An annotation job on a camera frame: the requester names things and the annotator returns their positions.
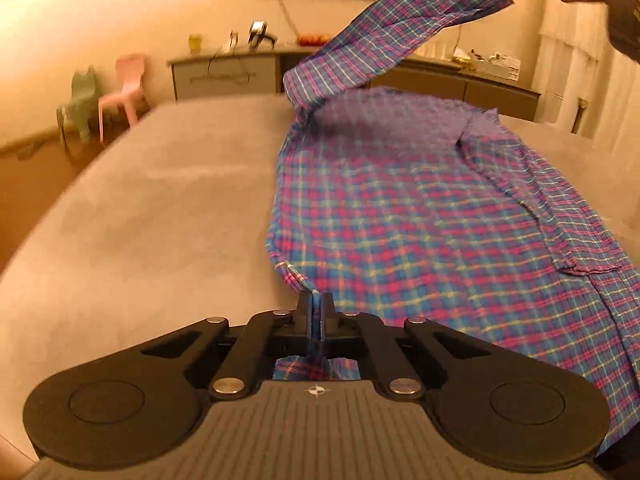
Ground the pale curtain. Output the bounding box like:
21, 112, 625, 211
595, 10, 640, 161

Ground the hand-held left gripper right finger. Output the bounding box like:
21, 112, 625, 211
321, 292, 496, 400

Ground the grey low TV cabinet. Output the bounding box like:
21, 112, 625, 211
167, 42, 543, 123

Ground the green plastic child chair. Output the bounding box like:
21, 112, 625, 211
56, 65, 101, 146

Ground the pink plastic child chair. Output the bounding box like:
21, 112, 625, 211
97, 54, 151, 143

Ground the black hanging cable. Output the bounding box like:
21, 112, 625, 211
276, 0, 302, 37

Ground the thin dark looped cable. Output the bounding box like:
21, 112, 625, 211
187, 52, 251, 84

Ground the person's right forearm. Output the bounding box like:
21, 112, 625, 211
605, 0, 640, 64

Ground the blue pink plaid shirt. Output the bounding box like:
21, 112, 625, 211
265, 0, 640, 456

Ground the white organiser box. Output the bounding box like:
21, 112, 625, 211
470, 50, 521, 81

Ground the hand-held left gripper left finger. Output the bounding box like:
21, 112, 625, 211
140, 291, 317, 401

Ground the black handheld device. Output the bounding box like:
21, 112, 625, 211
248, 20, 277, 50

